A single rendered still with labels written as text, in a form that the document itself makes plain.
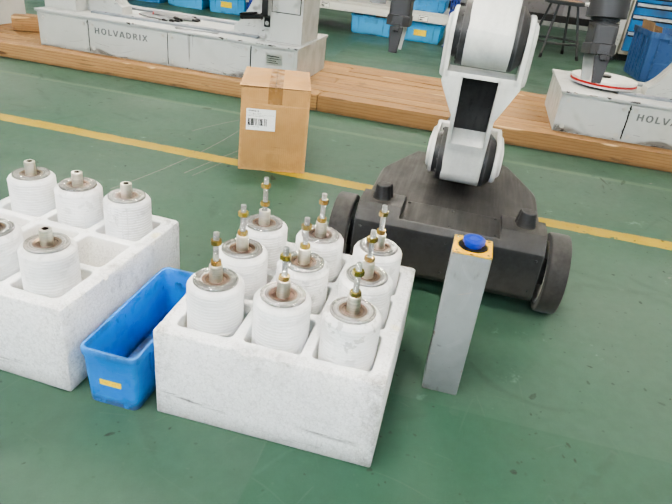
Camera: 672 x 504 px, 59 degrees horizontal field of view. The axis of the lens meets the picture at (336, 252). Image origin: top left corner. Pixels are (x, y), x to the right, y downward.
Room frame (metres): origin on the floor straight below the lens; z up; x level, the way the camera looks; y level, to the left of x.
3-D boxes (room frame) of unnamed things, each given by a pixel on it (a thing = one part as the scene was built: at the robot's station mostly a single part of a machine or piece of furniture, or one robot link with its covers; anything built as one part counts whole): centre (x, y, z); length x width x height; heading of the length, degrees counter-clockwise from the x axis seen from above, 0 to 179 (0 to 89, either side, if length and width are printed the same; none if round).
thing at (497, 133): (1.61, -0.33, 0.28); 0.21 x 0.20 x 0.13; 169
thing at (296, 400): (0.93, 0.06, 0.09); 0.39 x 0.39 x 0.18; 79
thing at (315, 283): (0.93, 0.06, 0.16); 0.10 x 0.10 x 0.18
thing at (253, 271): (0.95, 0.17, 0.16); 0.10 x 0.10 x 0.18
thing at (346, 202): (1.39, -0.01, 0.10); 0.20 x 0.05 x 0.20; 169
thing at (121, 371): (0.92, 0.33, 0.06); 0.30 x 0.11 x 0.12; 169
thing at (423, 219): (1.58, -0.32, 0.19); 0.64 x 0.52 x 0.33; 169
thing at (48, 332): (1.03, 0.59, 0.09); 0.39 x 0.39 x 0.18; 77
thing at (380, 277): (0.91, -0.06, 0.25); 0.08 x 0.08 x 0.01
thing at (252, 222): (1.07, 0.15, 0.25); 0.08 x 0.08 x 0.01
